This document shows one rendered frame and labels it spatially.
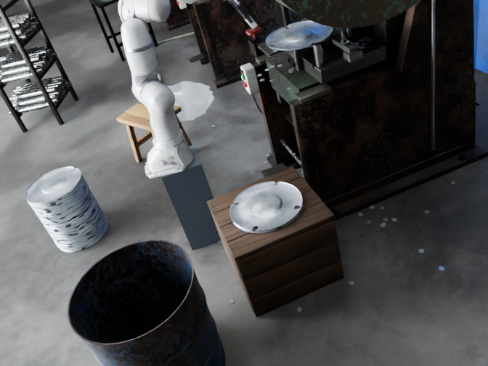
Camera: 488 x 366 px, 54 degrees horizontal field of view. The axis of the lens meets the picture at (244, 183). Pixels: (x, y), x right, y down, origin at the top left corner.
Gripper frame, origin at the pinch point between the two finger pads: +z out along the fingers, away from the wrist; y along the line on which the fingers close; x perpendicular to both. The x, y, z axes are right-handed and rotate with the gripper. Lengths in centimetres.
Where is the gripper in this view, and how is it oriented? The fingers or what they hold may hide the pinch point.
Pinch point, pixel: (250, 22)
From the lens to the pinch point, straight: 243.4
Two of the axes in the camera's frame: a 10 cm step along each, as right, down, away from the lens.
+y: 3.2, 5.1, -8.0
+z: 6.0, 5.4, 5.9
